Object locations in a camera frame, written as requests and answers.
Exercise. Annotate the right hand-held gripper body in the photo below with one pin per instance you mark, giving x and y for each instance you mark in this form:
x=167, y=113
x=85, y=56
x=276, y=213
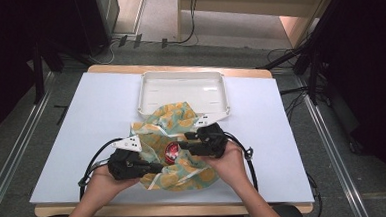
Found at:
x=212, y=139

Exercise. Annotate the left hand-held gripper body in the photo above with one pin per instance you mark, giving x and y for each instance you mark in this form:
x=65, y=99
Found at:
x=124, y=165

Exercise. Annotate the red can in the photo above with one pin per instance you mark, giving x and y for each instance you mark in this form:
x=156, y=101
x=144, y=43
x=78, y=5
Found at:
x=172, y=153

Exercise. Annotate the green orange-print cloth bag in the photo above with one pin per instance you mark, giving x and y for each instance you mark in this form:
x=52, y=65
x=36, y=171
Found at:
x=161, y=123

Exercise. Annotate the white plastic tray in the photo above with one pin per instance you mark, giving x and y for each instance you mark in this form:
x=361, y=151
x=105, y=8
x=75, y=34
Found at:
x=186, y=88

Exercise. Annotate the person's left hand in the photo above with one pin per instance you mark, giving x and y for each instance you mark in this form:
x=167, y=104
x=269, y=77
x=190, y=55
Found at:
x=105, y=186

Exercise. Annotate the person's right hand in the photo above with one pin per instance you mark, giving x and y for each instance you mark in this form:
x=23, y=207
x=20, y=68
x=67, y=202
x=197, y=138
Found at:
x=232, y=168

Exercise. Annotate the white table board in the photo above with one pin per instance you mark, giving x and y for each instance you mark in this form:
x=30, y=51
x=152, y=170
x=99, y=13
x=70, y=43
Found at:
x=257, y=95

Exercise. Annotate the wooden table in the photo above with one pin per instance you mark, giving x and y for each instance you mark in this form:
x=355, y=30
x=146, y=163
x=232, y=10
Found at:
x=102, y=68

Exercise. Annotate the black upright stand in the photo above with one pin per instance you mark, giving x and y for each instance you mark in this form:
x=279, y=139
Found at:
x=38, y=73

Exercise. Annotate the black tripod stand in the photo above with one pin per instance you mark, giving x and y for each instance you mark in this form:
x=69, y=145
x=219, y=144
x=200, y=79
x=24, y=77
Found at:
x=311, y=45

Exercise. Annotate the dark cabinet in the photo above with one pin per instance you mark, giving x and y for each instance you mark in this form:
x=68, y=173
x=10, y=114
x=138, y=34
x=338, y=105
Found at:
x=93, y=20

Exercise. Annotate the dark curtain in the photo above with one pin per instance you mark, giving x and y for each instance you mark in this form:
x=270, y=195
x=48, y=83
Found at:
x=4, y=48
x=379, y=78

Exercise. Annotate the small black floor bracket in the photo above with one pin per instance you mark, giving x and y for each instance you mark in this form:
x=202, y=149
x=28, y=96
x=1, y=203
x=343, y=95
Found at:
x=137, y=40
x=164, y=43
x=123, y=40

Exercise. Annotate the metal floor rail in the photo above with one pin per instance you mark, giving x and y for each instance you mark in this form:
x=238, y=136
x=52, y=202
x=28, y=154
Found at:
x=16, y=148
x=333, y=154

